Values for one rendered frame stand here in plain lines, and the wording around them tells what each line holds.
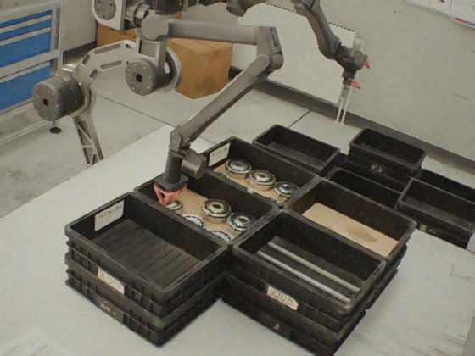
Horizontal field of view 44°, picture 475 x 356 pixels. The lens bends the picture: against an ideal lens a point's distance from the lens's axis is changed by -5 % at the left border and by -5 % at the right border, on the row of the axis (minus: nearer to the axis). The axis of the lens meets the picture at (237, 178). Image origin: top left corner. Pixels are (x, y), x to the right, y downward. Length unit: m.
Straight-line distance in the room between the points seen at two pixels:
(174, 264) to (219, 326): 0.24
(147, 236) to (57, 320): 0.40
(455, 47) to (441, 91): 0.37
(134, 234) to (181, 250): 0.17
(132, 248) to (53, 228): 0.39
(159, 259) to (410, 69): 3.35
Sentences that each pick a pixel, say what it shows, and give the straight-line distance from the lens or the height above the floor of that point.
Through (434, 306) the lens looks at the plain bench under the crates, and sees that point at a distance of 2.25.
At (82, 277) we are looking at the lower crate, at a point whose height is 0.78.
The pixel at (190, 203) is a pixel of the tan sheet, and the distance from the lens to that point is 2.17.
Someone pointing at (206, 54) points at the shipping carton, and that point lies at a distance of 4.88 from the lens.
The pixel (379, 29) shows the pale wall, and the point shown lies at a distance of 4.88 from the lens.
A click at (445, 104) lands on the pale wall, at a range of 4.89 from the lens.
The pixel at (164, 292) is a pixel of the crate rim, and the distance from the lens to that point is 1.64.
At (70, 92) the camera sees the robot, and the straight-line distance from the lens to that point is 2.66.
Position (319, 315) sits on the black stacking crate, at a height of 0.85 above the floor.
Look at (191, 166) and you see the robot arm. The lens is 1.91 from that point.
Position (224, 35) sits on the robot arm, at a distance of 1.82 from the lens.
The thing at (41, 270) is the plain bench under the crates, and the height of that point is 0.70.
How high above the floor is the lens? 2.03
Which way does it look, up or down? 30 degrees down
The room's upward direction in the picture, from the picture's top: 11 degrees clockwise
